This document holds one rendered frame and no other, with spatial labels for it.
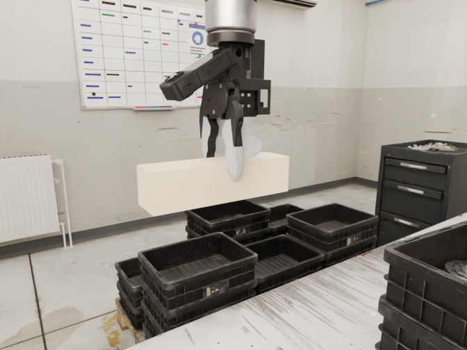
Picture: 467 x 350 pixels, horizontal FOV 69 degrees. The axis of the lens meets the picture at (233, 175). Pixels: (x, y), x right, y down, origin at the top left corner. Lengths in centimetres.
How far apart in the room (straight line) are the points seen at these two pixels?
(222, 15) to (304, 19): 377
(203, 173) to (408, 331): 47
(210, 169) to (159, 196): 8
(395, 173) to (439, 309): 178
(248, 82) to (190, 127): 284
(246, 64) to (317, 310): 62
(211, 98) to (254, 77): 7
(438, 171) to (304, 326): 160
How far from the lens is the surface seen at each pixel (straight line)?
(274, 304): 92
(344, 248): 178
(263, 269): 174
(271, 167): 56
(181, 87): 46
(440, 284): 66
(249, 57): 54
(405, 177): 239
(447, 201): 228
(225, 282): 135
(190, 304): 130
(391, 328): 78
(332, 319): 89
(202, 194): 49
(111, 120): 308
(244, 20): 51
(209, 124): 54
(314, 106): 436
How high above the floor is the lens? 121
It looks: 13 degrees down
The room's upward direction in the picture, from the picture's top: straight up
